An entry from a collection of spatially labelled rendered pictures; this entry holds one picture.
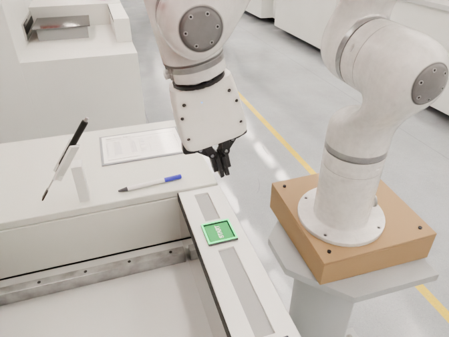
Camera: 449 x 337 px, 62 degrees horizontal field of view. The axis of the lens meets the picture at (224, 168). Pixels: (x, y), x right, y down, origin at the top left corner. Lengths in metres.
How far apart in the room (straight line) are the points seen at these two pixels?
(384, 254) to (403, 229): 0.08
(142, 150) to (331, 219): 0.48
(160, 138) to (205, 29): 0.64
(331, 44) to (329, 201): 0.31
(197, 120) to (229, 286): 0.27
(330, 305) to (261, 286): 0.38
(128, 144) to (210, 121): 0.48
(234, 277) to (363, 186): 0.31
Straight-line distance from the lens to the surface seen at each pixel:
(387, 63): 0.61
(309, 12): 5.53
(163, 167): 0.90
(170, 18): 0.41
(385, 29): 0.66
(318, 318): 1.03
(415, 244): 0.91
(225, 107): 0.55
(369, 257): 0.85
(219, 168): 0.61
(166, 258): 0.84
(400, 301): 1.99
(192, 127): 0.54
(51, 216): 0.83
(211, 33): 0.42
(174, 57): 0.50
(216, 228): 0.72
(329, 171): 0.77
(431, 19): 3.87
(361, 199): 0.79
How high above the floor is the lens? 1.45
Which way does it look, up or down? 33 degrees down
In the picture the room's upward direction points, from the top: straight up
